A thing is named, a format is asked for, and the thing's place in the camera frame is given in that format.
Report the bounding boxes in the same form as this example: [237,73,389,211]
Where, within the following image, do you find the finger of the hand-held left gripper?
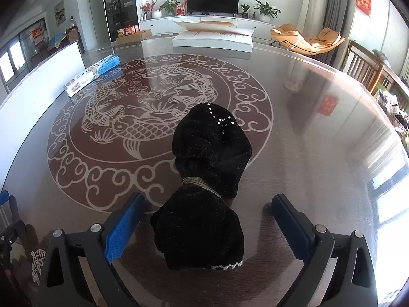
[0,220,25,251]
[0,191,16,227]

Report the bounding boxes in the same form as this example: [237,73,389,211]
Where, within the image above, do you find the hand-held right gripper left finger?
[40,192,147,307]

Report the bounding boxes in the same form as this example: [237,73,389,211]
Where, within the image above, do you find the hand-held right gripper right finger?
[271,193,378,307]

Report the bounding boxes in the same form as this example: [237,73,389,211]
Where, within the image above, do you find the beige rubber band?
[181,177,221,197]

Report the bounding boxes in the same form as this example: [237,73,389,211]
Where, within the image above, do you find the long white board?
[0,41,85,186]

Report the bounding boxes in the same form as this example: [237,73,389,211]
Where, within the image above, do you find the window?
[0,41,24,85]

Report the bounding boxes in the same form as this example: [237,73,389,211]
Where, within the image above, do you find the blue and white carton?
[64,55,121,98]

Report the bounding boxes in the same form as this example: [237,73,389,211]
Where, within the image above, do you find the clutter pile on chair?
[375,88,409,148]

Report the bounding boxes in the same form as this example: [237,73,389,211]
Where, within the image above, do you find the blue patterned cloth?
[46,32,66,50]

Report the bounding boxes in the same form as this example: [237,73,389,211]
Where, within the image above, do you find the wooden chair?
[372,67,409,109]
[340,40,385,95]

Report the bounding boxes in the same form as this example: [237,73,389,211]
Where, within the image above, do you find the orange lounge chair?
[270,23,346,55]

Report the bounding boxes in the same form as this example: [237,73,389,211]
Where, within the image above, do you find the cardboard box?
[115,29,152,45]

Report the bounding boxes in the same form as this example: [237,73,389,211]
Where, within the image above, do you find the orange snack boxes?
[117,25,139,37]

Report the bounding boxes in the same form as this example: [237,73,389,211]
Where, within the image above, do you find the flat white box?
[173,19,256,53]

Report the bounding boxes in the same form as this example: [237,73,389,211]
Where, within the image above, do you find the white television cabinet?
[139,14,275,39]

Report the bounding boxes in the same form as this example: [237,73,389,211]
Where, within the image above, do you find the grey curtain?
[326,0,350,64]

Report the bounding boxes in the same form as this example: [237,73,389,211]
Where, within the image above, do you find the large potted plant white pot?
[253,0,282,23]

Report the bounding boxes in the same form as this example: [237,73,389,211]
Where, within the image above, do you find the orange stool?
[198,20,234,28]

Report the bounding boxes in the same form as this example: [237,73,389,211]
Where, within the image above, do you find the red flowers in vase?
[140,1,157,20]

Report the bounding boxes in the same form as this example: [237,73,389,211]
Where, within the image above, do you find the black glass display cabinet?
[101,0,135,42]

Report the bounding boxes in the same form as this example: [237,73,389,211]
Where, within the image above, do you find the leafy green potted plant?
[159,0,178,17]

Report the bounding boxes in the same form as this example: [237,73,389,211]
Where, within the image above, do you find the covered standing air conditioner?
[303,0,330,36]

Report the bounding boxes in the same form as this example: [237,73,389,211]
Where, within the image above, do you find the black television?
[186,0,240,15]

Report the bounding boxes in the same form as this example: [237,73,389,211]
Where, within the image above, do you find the framed wall painting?
[54,1,65,27]

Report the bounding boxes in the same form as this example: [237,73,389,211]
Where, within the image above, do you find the red wall hanging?
[356,0,373,16]

